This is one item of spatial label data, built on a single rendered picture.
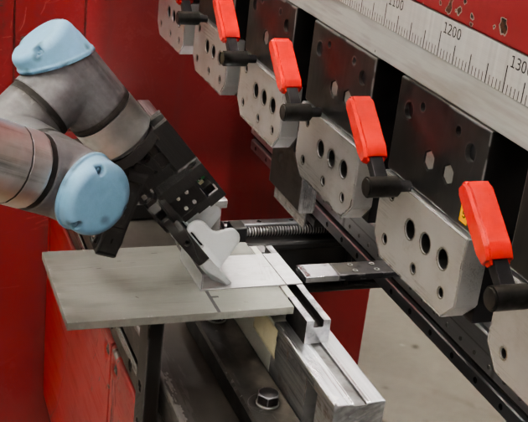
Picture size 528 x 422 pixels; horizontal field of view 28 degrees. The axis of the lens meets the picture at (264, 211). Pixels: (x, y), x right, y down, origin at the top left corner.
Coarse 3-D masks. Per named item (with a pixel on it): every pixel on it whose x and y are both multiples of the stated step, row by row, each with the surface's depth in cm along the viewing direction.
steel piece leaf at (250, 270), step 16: (240, 256) 132; (256, 256) 133; (192, 272) 126; (224, 272) 128; (240, 272) 128; (256, 272) 129; (272, 272) 129; (208, 288) 123; (224, 288) 124; (240, 288) 125
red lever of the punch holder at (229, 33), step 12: (216, 0) 125; (228, 0) 125; (216, 12) 125; (228, 12) 124; (228, 24) 123; (228, 36) 123; (228, 48) 123; (228, 60) 121; (240, 60) 122; (252, 60) 123
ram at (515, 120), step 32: (288, 0) 114; (320, 0) 106; (416, 0) 88; (448, 0) 83; (480, 0) 78; (512, 0) 75; (352, 32) 99; (384, 32) 93; (480, 32) 79; (512, 32) 75; (416, 64) 88; (448, 64) 83; (448, 96) 83; (480, 96) 79; (512, 128) 75
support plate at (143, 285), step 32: (64, 256) 128; (96, 256) 128; (128, 256) 129; (160, 256) 130; (64, 288) 120; (96, 288) 121; (128, 288) 122; (160, 288) 123; (192, 288) 123; (256, 288) 125; (64, 320) 114; (96, 320) 114; (128, 320) 115; (160, 320) 116; (192, 320) 118
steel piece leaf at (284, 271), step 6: (270, 258) 133; (276, 258) 133; (270, 264) 132; (276, 264) 132; (282, 264) 132; (276, 270) 130; (282, 270) 130; (288, 270) 130; (282, 276) 128; (288, 276) 129; (294, 276) 129; (288, 282) 127; (294, 282) 127; (300, 282) 127
